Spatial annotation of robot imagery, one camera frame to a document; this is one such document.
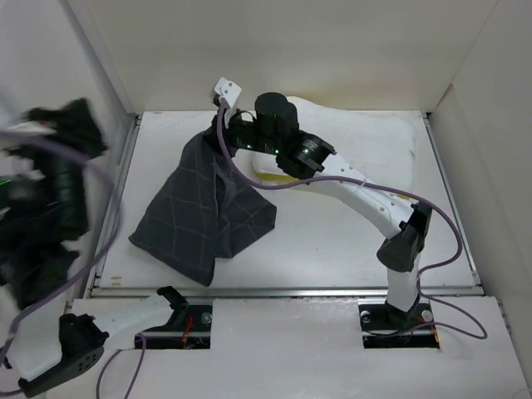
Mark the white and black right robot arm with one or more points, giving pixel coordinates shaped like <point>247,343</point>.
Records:
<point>310,159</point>

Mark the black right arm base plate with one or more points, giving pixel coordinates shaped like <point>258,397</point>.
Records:
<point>381,318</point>

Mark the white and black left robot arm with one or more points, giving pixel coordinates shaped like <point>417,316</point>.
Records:
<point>42,210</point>

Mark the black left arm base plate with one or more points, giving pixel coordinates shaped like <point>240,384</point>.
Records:
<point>201,315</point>

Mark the white pillow with yellow band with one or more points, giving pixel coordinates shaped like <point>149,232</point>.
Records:
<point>380,145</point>

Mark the aluminium front rail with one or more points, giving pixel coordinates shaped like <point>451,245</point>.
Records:
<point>98,292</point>

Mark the dark grey checked pillowcase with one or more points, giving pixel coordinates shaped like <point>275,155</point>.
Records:
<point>202,212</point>

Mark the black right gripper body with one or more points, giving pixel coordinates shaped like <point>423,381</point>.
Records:
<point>246,134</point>

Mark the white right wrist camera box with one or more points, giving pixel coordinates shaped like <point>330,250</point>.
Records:
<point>227,91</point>

